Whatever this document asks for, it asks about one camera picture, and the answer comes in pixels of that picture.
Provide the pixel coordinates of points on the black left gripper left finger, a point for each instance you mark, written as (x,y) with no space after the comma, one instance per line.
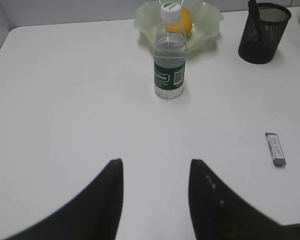
(94,214)

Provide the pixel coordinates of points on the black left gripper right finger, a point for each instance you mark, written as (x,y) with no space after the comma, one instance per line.
(218,213)

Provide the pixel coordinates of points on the grey white eraser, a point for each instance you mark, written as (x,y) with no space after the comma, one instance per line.
(275,149)

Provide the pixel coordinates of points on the clear water bottle green label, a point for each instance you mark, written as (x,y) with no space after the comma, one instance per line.
(169,52)

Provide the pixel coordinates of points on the yellow mango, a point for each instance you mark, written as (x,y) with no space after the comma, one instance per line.
(185,23)

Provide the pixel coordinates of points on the black marker pen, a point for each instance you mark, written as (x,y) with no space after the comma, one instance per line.
(254,27)

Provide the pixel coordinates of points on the black mesh pen holder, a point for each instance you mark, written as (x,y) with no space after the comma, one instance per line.
(273,20)

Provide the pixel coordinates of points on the pale green wavy glass plate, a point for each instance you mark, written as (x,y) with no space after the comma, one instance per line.
(206,20)

